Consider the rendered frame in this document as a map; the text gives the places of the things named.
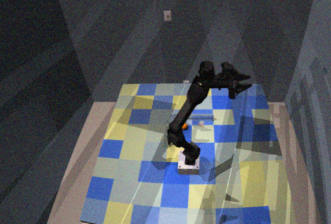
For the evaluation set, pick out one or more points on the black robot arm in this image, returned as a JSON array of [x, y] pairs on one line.
[[196, 94]]

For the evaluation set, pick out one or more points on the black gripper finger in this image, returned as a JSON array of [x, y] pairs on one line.
[[240, 87], [240, 77]]

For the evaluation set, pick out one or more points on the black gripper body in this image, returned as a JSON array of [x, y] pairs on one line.
[[231, 85]]

